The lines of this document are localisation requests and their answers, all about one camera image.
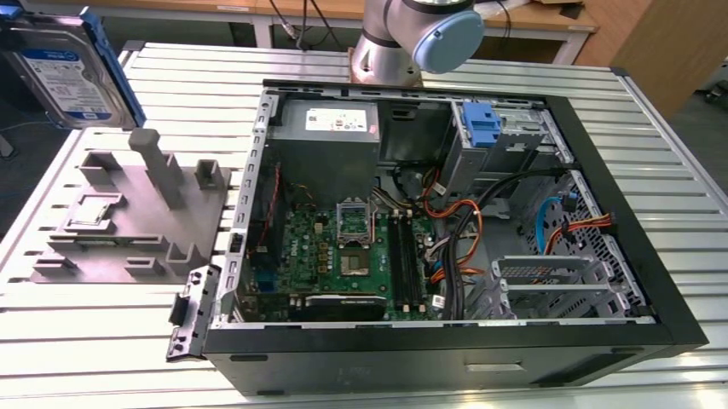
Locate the wooden desk with white legs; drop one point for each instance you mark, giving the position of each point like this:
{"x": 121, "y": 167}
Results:
{"x": 539, "y": 19}

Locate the hard disk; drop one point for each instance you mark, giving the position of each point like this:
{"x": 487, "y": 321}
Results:
{"x": 62, "y": 81}

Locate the grey metal drive cage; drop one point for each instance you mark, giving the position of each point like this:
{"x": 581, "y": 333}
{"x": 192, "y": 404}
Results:
{"x": 483, "y": 166}

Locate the blue expansion slot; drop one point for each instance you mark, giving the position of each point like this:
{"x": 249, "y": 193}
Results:
{"x": 265, "y": 281}

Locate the black PC case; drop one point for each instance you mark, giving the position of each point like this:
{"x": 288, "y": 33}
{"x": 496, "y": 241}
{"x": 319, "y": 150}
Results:
{"x": 398, "y": 353}

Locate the black graphics card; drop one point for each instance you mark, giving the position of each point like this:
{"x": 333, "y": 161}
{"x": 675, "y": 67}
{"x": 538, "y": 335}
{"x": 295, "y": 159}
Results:
{"x": 340, "y": 307}

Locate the black RAM slot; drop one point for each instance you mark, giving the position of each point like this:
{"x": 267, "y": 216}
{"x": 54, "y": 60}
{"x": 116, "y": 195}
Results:
{"x": 399, "y": 264}
{"x": 415, "y": 264}

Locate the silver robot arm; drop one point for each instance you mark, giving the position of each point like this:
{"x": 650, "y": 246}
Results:
{"x": 386, "y": 55}

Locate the wooden cabinet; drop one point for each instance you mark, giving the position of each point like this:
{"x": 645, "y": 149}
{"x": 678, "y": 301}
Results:
{"x": 670, "y": 51}

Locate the grey metal disk bay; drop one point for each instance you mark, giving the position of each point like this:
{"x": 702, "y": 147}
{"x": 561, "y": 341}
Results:
{"x": 546, "y": 262}

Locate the blue plastic drive latch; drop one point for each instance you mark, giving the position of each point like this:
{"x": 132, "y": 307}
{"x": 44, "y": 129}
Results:
{"x": 479, "y": 123}

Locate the grey parts rack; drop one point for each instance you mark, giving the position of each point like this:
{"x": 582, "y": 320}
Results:
{"x": 136, "y": 221}

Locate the green RAM stick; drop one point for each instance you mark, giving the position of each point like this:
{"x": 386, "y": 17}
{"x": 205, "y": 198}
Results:
{"x": 104, "y": 242}

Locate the hinged card retention bracket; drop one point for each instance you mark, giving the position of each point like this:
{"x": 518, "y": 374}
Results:
{"x": 199, "y": 298}

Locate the grey power supply unit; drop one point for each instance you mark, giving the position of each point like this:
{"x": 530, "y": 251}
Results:
{"x": 323, "y": 166}

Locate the CPU socket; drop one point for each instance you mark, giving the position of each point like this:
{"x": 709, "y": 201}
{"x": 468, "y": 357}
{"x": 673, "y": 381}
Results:
{"x": 356, "y": 264}

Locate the silver CPU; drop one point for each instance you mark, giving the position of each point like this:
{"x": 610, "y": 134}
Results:
{"x": 89, "y": 214}

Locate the green motherboard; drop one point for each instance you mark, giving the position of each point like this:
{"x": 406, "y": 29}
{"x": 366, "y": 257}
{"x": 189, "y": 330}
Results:
{"x": 307, "y": 243}

